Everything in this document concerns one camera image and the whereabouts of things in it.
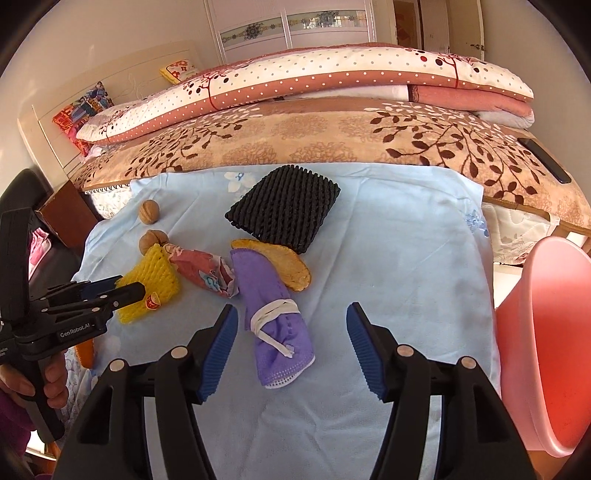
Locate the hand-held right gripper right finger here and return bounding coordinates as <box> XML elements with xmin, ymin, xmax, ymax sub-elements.
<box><xmin>346</xmin><ymin>302</ymin><xmax>539</xmax><ymax>480</ymax></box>

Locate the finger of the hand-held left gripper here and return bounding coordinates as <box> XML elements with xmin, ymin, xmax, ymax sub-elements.
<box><xmin>34</xmin><ymin>276</ymin><xmax>123</xmax><ymax>310</ymax></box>
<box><xmin>32</xmin><ymin>282</ymin><xmax>147</xmax><ymax>324</ymax></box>

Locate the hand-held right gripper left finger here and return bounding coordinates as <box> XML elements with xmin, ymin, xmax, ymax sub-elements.
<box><xmin>54</xmin><ymin>304</ymin><xmax>239</xmax><ymax>480</ymax></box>

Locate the yellow foam net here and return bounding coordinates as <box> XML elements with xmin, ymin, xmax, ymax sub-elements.
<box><xmin>115</xmin><ymin>244</ymin><xmax>182</xmax><ymax>325</ymax></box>

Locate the purple knitted sock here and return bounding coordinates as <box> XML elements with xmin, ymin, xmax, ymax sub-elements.
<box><xmin>229</xmin><ymin>248</ymin><xmax>316</xmax><ymax>389</ymax></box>

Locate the pink floral wrapper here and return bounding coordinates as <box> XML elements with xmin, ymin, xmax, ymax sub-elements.
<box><xmin>161</xmin><ymin>242</ymin><xmax>240</xmax><ymax>298</ymax></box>

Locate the black foam net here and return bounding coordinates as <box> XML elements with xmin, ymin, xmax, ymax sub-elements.
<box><xmin>225</xmin><ymin>165</ymin><xmax>341</xmax><ymax>254</ymax></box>

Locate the pink plastic bucket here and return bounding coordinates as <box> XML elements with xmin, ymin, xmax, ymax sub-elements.
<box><xmin>494</xmin><ymin>236</ymin><xmax>591</xmax><ymax>457</ymax></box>

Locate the person's left forearm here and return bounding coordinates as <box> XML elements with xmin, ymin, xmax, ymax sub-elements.
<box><xmin>0</xmin><ymin>394</ymin><xmax>33</xmax><ymax>467</ymax></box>

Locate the person's left hand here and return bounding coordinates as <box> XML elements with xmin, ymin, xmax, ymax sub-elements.
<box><xmin>0</xmin><ymin>348</ymin><xmax>70</xmax><ymax>409</ymax></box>

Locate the orange plastic piece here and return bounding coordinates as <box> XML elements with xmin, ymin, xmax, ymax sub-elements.
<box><xmin>74</xmin><ymin>339</ymin><xmax>95</xmax><ymax>370</ymax></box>

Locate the pink dotted cloth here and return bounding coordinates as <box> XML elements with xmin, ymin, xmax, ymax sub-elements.
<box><xmin>28</xmin><ymin>231</ymin><xmax>51</xmax><ymax>282</ymax></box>

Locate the brown wooden nightstand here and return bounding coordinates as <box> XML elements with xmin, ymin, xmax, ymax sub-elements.
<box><xmin>37</xmin><ymin>180</ymin><xmax>102</xmax><ymax>250</ymax></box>

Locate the light blue floral cloth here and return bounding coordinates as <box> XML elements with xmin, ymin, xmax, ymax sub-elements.
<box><xmin>60</xmin><ymin>164</ymin><xmax>504</xmax><ymax>480</ymax></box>

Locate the dark seat back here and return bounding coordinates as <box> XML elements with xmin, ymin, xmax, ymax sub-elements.
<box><xmin>0</xmin><ymin>168</ymin><xmax>54</xmax><ymax>222</ymax></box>

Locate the colourful printed cushion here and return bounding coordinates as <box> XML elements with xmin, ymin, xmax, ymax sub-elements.
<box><xmin>52</xmin><ymin>81</ymin><xmax>115</xmax><ymax>158</ymax></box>

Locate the brown leaf-print blanket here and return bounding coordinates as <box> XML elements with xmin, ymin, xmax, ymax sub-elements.
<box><xmin>74</xmin><ymin>97</ymin><xmax>591</xmax><ymax>217</ymax></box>

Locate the white bed headboard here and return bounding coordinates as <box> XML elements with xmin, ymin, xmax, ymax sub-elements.
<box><xmin>17</xmin><ymin>39</ymin><xmax>204</xmax><ymax>178</ymax></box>

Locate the yellow floral cushion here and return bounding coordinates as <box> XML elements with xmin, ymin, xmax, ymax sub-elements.
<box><xmin>160</xmin><ymin>58</ymin><xmax>200</xmax><ymax>85</ymax></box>

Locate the black smartphone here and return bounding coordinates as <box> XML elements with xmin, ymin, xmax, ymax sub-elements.
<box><xmin>517</xmin><ymin>137</ymin><xmax>572</xmax><ymax>184</ymax></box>

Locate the pink folded blanket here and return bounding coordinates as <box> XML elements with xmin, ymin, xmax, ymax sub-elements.
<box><xmin>277</xmin><ymin>83</ymin><xmax>536</xmax><ymax>127</ymax></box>

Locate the dotted tree-print folded quilt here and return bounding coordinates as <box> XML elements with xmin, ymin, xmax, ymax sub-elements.
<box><xmin>76</xmin><ymin>42</ymin><xmax>534</xmax><ymax>146</ymax></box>

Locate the white sliding-door wardrobe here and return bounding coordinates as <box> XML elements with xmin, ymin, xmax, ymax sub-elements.
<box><xmin>203</xmin><ymin>0</ymin><xmax>398</xmax><ymax>63</ymax></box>

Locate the cream room door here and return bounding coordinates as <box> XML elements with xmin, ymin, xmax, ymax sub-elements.
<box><xmin>445</xmin><ymin>0</ymin><xmax>486</xmax><ymax>61</ymax></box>

